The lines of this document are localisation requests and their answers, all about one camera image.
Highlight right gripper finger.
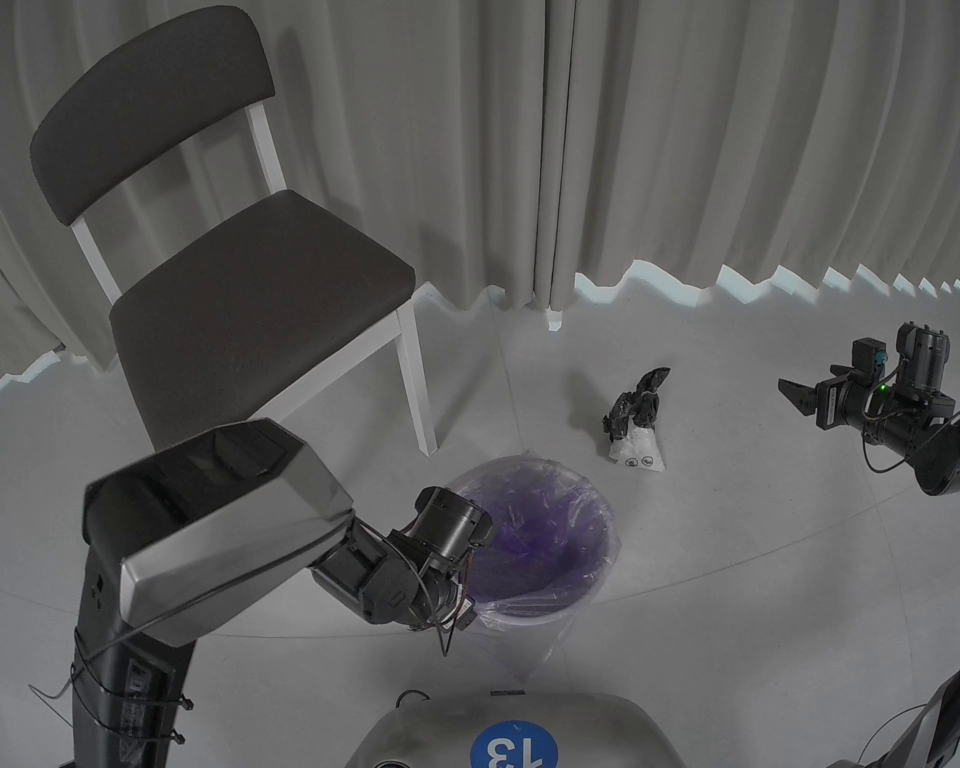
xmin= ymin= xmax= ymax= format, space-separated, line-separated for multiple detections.
xmin=778 ymin=378 xmax=821 ymax=421

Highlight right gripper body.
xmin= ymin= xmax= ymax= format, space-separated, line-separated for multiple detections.
xmin=814 ymin=373 xmax=880 ymax=434

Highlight purple plastic bag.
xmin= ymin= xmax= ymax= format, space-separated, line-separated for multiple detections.
xmin=442 ymin=448 xmax=624 ymax=684

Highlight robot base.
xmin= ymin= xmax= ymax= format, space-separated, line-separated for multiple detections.
xmin=346 ymin=690 xmax=684 ymax=768

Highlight crumpled black plastic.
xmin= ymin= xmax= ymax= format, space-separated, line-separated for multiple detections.
xmin=603 ymin=366 xmax=671 ymax=440

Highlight white trash bin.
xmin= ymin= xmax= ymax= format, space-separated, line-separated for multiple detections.
xmin=450 ymin=457 xmax=620 ymax=636

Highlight clear printed wrapper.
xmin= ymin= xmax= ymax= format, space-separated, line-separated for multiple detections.
xmin=609 ymin=423 xmax=667 ymax=474

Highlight beige curtain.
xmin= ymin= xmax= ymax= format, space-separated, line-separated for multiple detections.
xmin=547 ymin=0 xmax=960 ymax=312
xmin=0 ymin=0 xmax=556 ymax=380

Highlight dark grey white chair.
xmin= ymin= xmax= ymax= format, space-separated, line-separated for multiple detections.
xmin=28 ymin=6 xmax=440 ymax=459

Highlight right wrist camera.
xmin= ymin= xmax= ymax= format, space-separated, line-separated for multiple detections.
xmin=851 ymin=339 xmax=891 ymax=384

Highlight black cable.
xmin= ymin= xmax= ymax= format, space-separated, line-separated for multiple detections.
xmin=429 ymin=592 xmax=465 ymax=658
xmin=858 ymin=435 xmax=912 ymax=474

